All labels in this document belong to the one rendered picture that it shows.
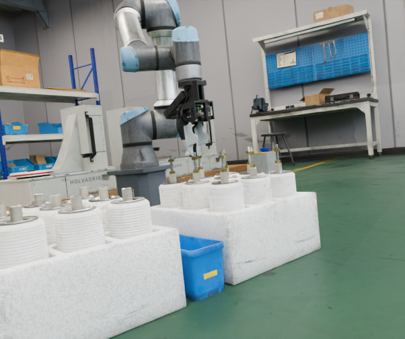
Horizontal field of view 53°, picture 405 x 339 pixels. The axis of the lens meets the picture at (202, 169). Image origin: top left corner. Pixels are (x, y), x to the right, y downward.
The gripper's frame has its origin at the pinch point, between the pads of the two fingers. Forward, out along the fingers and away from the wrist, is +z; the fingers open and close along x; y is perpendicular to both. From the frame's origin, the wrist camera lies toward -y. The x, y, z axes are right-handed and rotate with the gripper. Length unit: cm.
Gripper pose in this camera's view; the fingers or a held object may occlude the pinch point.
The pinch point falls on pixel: (192, 151)
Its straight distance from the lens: 120.8
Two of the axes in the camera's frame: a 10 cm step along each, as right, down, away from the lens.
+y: 6.5, -0.3, -7.6
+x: 7.5, -1.1, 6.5
